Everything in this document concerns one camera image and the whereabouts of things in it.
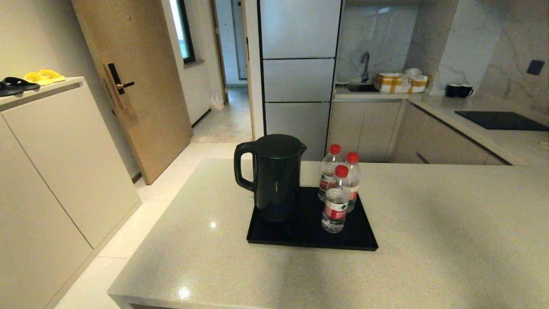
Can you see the black electric kettle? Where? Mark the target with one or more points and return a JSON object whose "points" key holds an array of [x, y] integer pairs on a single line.
{"points": [[274, 184]]}

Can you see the clear water bottle red cap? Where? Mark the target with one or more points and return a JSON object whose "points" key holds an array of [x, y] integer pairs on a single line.
{"points": [[327, 174], [335, 208], [354, 180]]}

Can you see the tall grey refrigerator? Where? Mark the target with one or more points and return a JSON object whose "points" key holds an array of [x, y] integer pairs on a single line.
{"points": [[298, 81]]}

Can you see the white plastic bag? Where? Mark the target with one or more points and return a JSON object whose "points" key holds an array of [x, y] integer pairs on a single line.
{"points": [[216, 103]]}

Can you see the black rectangular serving tray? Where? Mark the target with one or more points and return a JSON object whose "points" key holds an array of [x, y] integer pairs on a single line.
{"points": [[300, 231]]}

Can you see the beige kitchen base cabinets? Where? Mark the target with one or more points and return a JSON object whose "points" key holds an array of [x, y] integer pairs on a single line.
{"points": [[364, 128]]}

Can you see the dark kitchen sink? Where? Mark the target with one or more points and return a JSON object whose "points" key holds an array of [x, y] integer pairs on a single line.
{"points": [[362, 88]]}

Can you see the metal kitchen faucet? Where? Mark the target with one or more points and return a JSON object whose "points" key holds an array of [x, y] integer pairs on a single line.
{"points": [[365, 64]]}

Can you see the light wooden door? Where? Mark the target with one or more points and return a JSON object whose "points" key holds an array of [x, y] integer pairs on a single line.
{"points": [[141, 86]]}

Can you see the dark framed window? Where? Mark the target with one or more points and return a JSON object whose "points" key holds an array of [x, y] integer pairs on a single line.
{"points": [[183, 30]]}

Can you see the crumpled white bag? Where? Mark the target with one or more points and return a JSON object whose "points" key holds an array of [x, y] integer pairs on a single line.
{"points": [[413, 73]]}

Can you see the black mug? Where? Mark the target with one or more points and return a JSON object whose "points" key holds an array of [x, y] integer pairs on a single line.
{"points": [[451, 90], [464, 91]]}

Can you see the white shoe cabinet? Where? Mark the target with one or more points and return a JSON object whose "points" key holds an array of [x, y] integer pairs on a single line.
{"points": [[64, 171]]}

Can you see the black induction cooktop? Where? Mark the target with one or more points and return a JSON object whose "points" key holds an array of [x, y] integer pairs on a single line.
{"points": [[502, 121]]}

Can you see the yellow slipper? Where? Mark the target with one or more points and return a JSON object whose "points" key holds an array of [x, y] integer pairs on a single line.
{"points": [[52, 75], [36, 78]]}

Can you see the black slipper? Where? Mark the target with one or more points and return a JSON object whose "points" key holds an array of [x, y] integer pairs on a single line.
{"points": [[8, 89], [21, 83]]}

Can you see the dark wall outlet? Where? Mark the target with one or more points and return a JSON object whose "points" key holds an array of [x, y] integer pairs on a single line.
{"points": [[536, 68]]}

